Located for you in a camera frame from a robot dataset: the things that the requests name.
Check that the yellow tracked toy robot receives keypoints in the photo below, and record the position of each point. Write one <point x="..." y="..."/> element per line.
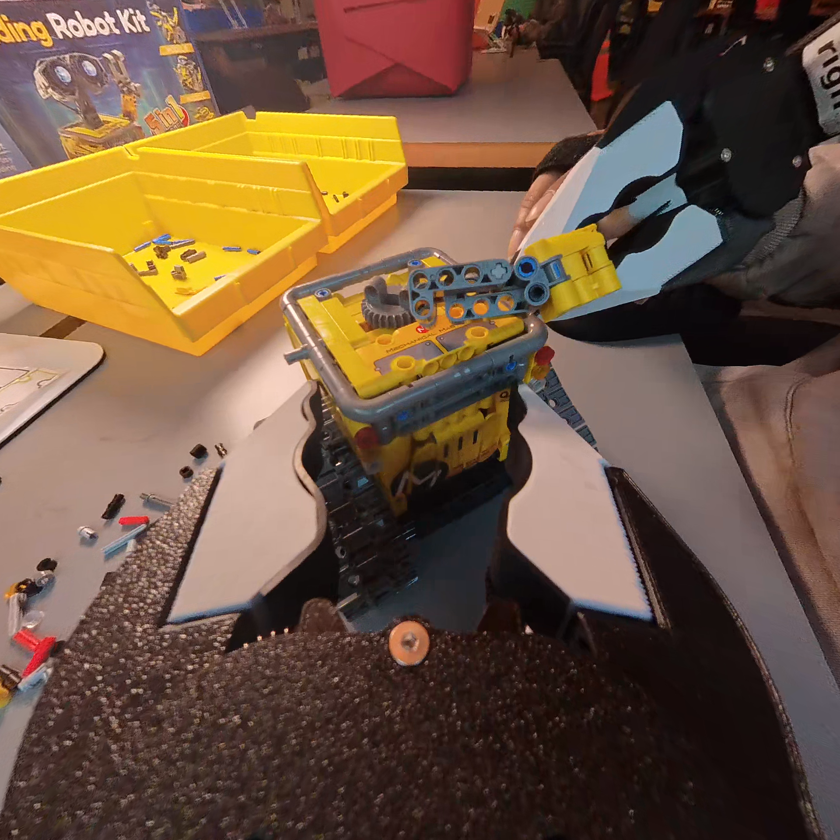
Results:
<point x="420" y="394"/>

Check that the yellow plastic bin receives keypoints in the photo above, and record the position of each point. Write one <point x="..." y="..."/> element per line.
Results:
<point x="355" y="171"/>
<point x="79" y="250"/>

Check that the grey table with wooden edge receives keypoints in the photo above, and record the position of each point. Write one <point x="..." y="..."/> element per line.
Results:
<point x="499" y="105"/>

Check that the person's beige sweatshirt torso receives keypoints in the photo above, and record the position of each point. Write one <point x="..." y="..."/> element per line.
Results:
<point x="788" y="460"/>

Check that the red felt bag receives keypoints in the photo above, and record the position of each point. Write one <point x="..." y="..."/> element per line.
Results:
<point x="394" y="46"/>

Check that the scattered small building pieces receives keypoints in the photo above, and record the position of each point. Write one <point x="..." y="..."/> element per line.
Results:
<point x="131" y="521"/>

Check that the person's right hand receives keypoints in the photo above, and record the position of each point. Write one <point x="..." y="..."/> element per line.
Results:
<point x="532" y="210"/>

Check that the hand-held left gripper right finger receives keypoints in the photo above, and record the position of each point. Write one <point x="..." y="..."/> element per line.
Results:
<point x="578" y="525"/>

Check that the small pieces inside bin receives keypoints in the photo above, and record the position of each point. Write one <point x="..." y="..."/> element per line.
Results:
<point x="164" y="246"/>

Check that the person's right forearm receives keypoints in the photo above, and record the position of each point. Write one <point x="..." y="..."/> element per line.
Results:
<point x="801" y="256"/>

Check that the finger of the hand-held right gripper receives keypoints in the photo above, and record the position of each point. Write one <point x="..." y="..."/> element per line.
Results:
<point x="604" y="177"/>
<point x="670" y="252"/>

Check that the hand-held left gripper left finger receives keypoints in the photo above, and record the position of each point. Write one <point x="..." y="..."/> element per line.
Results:
<point x="250" y="525"/>

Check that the grey desk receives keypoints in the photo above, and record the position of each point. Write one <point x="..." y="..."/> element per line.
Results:
<point x="197" y="394"/>

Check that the white instruction sheet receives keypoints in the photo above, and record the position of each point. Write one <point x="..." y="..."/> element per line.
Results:
<point x="40" y="381"/>

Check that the robot kit box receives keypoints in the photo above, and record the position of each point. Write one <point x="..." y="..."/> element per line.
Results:
<point x="92" y="79"/>

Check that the yellow brick arm piece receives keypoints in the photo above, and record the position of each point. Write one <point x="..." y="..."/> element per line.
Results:
<point x="584" y="269"/>

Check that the grey brick assembly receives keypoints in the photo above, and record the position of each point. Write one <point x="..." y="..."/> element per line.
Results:
<point x="460" y="282"/>

